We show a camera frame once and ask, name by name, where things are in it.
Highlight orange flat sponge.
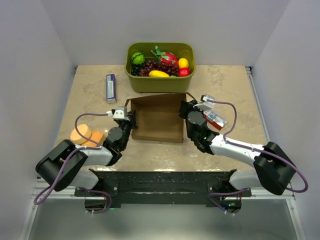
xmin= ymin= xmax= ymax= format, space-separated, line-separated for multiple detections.
xmin=82 ymin=130 xmax=105 ymax=148

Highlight green toy watermelon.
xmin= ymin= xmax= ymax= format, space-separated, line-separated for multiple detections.
xmin=131 ymin=51 xmax=145 ymax=65

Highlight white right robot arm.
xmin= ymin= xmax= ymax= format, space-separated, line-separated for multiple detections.
xmin=179 ymin=100 xmax=297 ymax=197

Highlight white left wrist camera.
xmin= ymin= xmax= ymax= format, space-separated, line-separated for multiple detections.
xmin=112 ymin=106 xmax=129 ymax=121

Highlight yellow toy lemon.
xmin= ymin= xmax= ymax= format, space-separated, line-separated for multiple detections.
xmin=178 ymin=57 xmax=189 ymax=69

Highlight purple toothpaste box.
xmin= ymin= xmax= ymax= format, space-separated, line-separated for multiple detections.
xmin=106 ymin=74 xmax=117 ymax=104

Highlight red toy apple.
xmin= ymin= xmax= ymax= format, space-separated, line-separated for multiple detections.
xmin=178 ymin=67 xmax=191 ymax=77

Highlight purple toy grape bunch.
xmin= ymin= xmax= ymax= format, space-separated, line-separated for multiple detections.
xmin=138 ymin=60 xmax=179 ymax=77

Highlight orange round sponge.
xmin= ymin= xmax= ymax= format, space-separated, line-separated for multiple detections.
xmin=69 ymin=124 xmax=92 ymax=145

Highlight pink toy dragon fruit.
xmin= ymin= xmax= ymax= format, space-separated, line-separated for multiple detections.
xmin=151 ymin=46 xmax=179 ymax=67

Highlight dark blue toy grapes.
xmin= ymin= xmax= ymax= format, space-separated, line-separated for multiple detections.
xmin=130 ymin=65 xmax=142 ymax=76

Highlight yellow toy mango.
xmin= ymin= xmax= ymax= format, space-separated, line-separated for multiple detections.
xmin=148 ymin=70 xmax=170 ymax=78

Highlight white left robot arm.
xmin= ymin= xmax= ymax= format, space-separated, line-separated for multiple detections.
xmin=35 ymin=107 xmax=138 ymax=196

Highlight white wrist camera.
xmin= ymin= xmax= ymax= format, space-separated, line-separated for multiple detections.
xmin=193 ymin=94 xmax=215 ymax=111
xmin=112 ymin=106 xmax=129 ymax=121

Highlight brown cardboard box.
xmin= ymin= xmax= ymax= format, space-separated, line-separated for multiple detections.
xmin=125 ymin=92 xmax=195 ymax=144

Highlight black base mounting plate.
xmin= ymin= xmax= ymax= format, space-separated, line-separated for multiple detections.
xmin=74 ymin=170 xmax=252 ymax=213

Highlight olive green plastic bin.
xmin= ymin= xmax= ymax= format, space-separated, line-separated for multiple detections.
xmin=125 ymin=42 xmax=196 ymax=93

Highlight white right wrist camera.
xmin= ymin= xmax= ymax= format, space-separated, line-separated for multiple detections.
xmin=193 ymin=94 xmax=215 ymax=111

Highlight red white snack packet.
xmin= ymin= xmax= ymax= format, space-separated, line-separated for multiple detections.
xmin=203 ymin=110 xmax=227 ymax=131

